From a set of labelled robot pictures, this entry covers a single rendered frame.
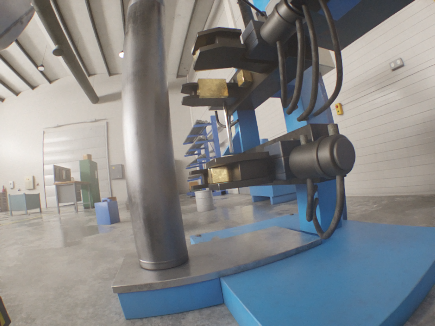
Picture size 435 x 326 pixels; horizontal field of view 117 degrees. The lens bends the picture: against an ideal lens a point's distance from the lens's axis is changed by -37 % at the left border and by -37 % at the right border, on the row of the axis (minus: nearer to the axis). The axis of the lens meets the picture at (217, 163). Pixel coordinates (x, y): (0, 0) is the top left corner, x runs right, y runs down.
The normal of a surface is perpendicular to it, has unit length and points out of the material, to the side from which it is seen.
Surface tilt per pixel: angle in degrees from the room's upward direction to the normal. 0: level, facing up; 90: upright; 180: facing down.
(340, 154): 90
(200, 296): 90
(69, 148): 90
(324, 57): 90
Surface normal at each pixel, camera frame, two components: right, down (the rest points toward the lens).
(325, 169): -0.72, 0.63
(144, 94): 0.25, -0.11
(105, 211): -0.20, -0.06
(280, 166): -0.95, 0.11
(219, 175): -0.51, 0.00
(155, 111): 0.64, -0.15
